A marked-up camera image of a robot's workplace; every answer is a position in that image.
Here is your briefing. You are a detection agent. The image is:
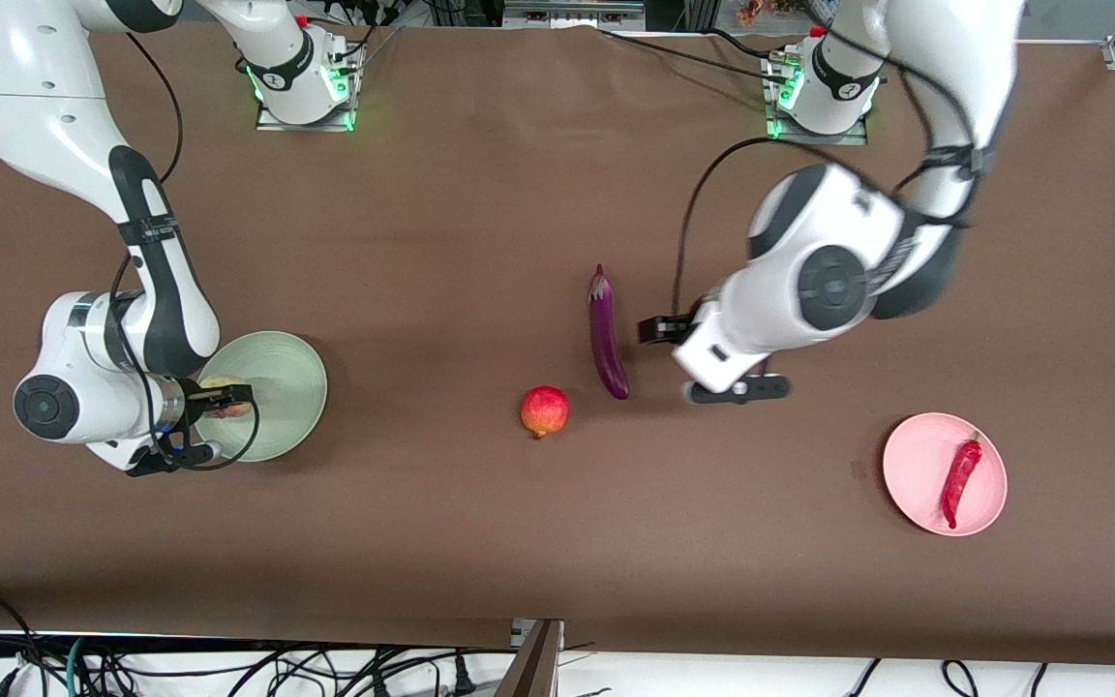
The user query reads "grey metal rail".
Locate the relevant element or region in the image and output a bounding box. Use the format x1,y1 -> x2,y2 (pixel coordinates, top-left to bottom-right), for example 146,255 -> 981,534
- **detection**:
504,0 -> 646,30

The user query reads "red pomegranate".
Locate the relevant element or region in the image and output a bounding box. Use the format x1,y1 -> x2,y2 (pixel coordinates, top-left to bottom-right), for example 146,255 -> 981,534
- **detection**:
520,385 -> 571,440

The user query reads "yellow pink peach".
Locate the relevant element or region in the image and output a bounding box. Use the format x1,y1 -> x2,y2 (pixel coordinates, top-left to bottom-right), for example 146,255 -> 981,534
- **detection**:
197,376 -> 252,420

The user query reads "purple eggplant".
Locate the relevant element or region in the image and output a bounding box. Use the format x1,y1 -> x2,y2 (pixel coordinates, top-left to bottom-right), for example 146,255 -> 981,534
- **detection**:
588,263 -> 631,401

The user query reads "aluminium profile post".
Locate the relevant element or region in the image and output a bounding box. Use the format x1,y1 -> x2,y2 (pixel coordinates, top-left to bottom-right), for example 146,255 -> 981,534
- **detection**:
495,618 -> 566,697

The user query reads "pink plate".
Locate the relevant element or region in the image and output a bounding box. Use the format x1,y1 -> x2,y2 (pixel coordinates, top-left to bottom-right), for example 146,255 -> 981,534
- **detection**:
883,412 -> 1009,537

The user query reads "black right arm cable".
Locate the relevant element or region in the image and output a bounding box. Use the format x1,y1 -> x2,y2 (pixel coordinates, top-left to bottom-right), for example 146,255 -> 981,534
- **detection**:
110,32 -> 260,472

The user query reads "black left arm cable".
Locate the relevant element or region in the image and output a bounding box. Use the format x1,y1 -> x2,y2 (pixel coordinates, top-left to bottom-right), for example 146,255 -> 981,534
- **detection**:
672,29 -> 982,316

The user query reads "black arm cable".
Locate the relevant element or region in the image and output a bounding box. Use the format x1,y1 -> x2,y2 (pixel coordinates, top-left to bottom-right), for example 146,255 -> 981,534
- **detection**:
672,29 -> 982,316
110,32 -> 260,472

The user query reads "red chili pepper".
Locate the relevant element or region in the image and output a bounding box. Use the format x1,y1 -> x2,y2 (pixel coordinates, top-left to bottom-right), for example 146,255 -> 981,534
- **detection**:
940,431 -> 984,530

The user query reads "black cable across cloth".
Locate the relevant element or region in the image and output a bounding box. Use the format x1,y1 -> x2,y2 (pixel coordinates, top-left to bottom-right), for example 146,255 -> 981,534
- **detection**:
596,27 -> 791,86

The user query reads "light green plate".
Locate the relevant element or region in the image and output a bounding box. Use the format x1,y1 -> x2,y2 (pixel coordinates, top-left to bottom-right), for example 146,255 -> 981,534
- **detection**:
195,331 -> 328,463

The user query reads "green cable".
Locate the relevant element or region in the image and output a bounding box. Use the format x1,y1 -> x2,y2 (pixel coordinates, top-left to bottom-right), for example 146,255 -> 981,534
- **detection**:
62,637 -> 99,697

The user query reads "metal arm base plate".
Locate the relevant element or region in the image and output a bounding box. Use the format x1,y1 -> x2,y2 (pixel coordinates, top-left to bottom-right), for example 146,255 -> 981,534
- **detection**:
766,48 -> 868,146
256,39 -> 357,133

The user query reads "brown table cloth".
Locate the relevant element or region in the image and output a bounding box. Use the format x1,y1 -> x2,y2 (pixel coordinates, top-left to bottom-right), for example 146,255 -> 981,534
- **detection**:
0,17 -> 1115,669

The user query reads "colourful toy pile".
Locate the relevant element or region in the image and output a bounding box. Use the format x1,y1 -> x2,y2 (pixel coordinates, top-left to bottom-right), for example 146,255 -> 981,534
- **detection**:
737,0 -> 834,28

